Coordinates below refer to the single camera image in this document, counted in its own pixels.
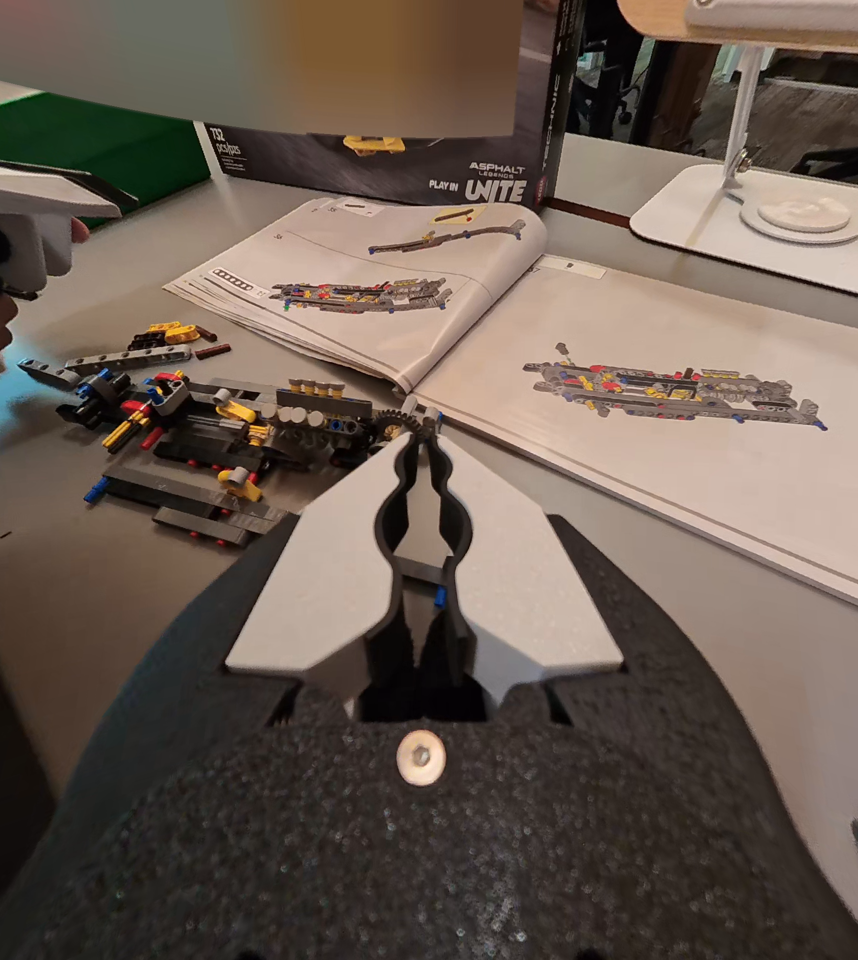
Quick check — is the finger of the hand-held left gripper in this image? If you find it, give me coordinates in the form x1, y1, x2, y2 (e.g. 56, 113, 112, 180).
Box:
0, 152, 139, 216
0, 163, 124, 221

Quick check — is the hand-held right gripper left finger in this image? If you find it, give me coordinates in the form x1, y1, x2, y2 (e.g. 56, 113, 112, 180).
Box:
225, 433, 421, 687

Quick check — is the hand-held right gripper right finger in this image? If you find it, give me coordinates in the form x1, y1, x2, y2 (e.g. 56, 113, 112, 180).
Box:
429, 433, 625, 705

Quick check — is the instruction booklet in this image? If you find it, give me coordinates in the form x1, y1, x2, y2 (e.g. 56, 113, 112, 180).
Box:
162, 196, 858, 629

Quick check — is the white lego beam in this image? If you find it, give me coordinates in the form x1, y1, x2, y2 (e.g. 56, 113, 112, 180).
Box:
18, 346, 195, 390

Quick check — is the lego car chassis assembly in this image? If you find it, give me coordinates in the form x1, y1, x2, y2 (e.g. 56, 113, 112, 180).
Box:
56, 367, 446, 483

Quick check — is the yellow car lego box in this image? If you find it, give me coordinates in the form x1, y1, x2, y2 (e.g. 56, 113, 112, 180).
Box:
196, 0, 589, 210

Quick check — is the green storage box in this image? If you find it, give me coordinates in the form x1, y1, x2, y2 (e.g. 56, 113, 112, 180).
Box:
0, 91, 212, 231

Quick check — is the white lamp base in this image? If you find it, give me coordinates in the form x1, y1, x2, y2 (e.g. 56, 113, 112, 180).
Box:
628, 43, 858, 309

